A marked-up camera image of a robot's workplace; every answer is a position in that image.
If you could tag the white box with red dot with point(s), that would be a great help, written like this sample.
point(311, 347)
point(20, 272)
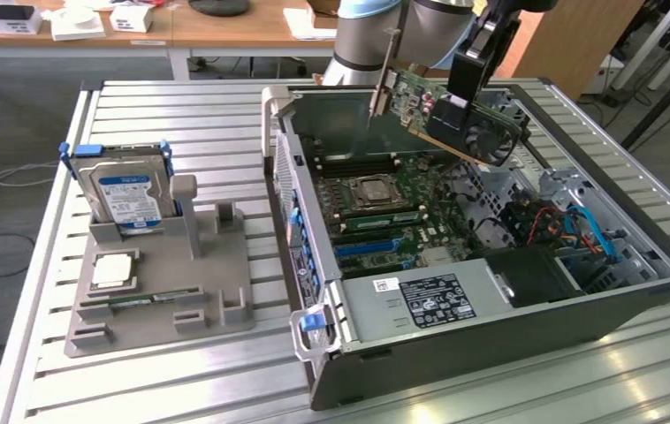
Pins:
point(603, 79)

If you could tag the black open PC case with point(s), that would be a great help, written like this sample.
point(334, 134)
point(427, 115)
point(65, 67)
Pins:
point(488, 353)

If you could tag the dark round monitor base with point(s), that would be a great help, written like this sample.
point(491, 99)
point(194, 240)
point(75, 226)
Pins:
point(220, 8)

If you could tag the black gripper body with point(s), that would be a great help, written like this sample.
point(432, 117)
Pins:
point(511, 6)

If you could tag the black slanted pole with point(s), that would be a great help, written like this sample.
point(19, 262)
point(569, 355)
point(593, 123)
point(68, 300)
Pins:
point(665, 98)

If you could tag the white round-topped box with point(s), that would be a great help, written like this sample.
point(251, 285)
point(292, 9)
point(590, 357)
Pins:
point(77, 28)

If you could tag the grey power supply unit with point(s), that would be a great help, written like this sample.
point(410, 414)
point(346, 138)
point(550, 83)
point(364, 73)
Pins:
point(370, 309)

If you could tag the white printed box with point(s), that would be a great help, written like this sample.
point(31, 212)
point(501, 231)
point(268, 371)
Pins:
point(131, 22)

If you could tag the grey plastic parts rack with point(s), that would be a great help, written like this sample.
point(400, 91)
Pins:
point(158, 265)

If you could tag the long black expansion slot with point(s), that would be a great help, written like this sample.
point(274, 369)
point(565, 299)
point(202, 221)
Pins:
point(376, 266)
point(364, 236)

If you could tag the black chassis switch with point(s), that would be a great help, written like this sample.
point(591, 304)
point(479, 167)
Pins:
point(298, 159)

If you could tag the white paper stack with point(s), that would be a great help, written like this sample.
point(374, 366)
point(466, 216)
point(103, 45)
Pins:
point(306, 26)

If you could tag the blue case release latch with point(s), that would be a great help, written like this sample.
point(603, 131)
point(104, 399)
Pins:
point(311, 322)

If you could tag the white open box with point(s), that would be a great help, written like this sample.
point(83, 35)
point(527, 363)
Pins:
point(13, 26)

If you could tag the blue slot latch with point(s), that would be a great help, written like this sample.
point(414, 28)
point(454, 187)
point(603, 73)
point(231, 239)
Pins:
point(296, 221)
point(311, 264)
point(315, 280)

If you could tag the metal CPU socket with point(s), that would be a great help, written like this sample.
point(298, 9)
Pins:
point(379, 192)

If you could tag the wooden desk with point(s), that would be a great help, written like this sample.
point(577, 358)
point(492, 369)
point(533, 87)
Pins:
point(223, 31)

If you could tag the hard disk in blue bracket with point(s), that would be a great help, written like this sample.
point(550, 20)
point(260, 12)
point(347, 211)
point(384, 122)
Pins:
point(128, 194)

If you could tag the green graphics card black fan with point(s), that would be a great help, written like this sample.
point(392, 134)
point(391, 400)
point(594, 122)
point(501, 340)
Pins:
point(411, 97)

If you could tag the brown cardboard box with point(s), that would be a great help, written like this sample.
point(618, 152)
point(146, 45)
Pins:
point(320, 17)

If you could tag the silver CPU chip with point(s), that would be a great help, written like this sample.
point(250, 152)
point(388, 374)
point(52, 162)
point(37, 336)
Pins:
point(112, 271)

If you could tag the wooden cabinet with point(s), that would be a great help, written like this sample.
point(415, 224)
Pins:
point(577, 40)

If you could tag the green RAM stick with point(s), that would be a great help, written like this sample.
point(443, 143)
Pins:
point(382, 221)
point(131, 301)

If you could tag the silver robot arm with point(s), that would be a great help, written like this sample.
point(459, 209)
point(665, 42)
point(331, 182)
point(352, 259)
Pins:
point(358, 35)

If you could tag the green motherboard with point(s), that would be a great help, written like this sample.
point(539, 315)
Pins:
point(428, 207)

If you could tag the blue expansion slot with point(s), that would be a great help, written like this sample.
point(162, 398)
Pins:
point(364, 249)

